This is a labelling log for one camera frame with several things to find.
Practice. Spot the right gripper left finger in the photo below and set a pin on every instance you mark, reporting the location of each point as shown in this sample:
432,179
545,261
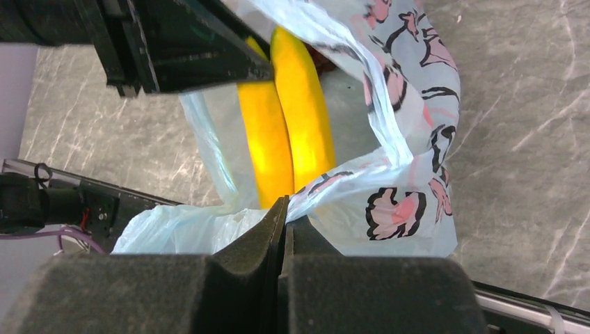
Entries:
232,291

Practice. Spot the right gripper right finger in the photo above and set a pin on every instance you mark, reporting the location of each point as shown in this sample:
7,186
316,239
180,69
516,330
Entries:
322,291

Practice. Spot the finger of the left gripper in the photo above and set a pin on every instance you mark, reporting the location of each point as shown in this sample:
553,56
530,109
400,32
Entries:
169,47

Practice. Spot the yellow fake banana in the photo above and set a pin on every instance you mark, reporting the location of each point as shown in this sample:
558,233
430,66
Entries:
287,122

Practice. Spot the light blue plastic bag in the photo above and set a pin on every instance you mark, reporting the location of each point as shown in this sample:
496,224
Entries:
393,104

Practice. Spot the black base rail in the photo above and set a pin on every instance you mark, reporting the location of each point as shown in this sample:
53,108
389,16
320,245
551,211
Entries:
39,201

